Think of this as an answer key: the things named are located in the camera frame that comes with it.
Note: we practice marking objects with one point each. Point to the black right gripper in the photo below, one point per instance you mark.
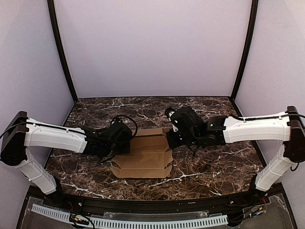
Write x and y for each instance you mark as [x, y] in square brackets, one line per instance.
[172, 140]

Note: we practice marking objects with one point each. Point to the black frame post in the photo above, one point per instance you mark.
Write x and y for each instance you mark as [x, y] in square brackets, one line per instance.
[246, 49]
[60, 49]

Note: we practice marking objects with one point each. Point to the black left frame post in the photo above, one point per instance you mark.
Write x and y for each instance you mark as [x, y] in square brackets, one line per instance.
[60, 49]

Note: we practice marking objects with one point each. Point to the black right frame post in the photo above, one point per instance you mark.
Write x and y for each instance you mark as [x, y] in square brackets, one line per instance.
[246, 49]

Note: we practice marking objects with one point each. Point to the black front table rail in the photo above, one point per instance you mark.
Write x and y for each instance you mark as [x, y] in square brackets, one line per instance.
[228, 203]

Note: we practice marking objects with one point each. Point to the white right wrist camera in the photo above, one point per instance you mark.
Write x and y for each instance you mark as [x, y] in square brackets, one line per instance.
[169, 112]

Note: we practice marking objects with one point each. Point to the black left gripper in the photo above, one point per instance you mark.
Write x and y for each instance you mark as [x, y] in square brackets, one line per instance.
[124, 148]

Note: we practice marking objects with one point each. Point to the white slotted cable duct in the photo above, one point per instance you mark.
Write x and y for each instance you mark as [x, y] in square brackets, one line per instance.
[129, 221]

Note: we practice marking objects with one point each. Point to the brown cardboard box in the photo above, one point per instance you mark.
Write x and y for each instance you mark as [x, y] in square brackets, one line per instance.
[149, 157]

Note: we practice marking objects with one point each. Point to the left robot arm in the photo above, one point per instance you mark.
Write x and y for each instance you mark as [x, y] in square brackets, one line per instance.
[24, 132]

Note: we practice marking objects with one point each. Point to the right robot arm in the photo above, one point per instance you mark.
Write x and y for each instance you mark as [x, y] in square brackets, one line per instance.
[284, 126]

